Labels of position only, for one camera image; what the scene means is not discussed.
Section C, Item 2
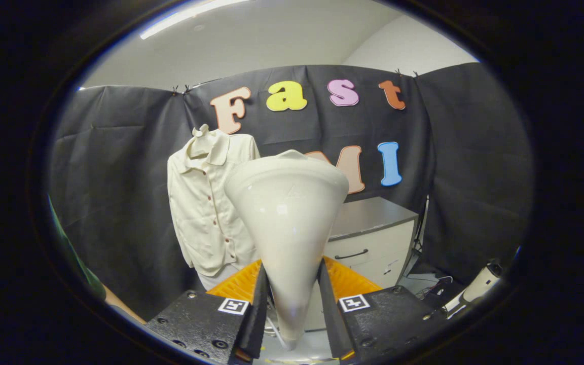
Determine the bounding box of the floor cable bundle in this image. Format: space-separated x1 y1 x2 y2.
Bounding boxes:
404 274 456 301

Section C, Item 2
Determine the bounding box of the cream button-up shirt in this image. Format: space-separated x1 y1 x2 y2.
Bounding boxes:
167 127 262 277

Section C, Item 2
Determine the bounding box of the white cabinet with grey top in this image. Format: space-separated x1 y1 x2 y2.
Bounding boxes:
305 197 419 331

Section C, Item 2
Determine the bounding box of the black hanging cable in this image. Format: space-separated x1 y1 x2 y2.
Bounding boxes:
412 195 430 265

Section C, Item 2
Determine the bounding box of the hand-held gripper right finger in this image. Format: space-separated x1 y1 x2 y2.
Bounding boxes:
317 256 450 361

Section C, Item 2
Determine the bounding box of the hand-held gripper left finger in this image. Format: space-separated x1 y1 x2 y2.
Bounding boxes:
145 259 270 364

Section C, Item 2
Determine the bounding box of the white cylindrical device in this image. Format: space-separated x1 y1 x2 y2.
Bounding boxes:
443 260 503 312

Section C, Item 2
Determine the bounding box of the white garment steamer head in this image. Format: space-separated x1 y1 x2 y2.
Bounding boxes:
224 150 350 350

